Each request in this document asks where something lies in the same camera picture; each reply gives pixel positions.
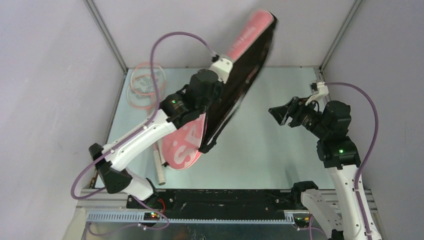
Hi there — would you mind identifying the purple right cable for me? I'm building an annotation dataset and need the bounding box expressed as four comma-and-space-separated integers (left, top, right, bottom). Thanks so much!
324, 82, 379, 240

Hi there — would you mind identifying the pink sport racket bag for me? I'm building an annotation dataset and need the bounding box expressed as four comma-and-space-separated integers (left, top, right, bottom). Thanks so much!
159, 9, 278, 170

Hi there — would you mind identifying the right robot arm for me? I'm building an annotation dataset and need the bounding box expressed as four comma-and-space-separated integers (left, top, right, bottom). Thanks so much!
268, 97, 382, 240

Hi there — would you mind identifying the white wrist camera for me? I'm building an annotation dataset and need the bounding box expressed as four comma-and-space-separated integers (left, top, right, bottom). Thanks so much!
305, 81, 329, 106
209, 56, 234, 84

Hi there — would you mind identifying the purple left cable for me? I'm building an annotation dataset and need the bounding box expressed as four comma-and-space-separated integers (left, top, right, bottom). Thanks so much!
70, 31, 220, 237

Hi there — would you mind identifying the aluminium front frame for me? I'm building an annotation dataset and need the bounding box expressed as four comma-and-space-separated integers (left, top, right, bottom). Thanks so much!
76, 188, 375, 240

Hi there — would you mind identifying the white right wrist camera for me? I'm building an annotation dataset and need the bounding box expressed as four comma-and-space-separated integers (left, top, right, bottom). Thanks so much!
305, 81, 329, 106

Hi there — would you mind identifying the purple cable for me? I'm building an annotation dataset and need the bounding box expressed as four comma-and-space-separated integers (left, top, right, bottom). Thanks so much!
70, 31, 220, 237
324, 82, 379, 240

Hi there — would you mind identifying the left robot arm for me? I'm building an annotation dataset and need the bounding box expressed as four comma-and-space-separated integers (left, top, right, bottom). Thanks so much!
88, 68, 229, 208

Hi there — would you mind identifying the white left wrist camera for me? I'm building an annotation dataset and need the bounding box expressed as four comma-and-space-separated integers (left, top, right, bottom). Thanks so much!
209, 56, 234, 84

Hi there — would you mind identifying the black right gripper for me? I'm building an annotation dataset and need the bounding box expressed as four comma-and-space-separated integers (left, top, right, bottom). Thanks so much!
268, 95, 329, 139

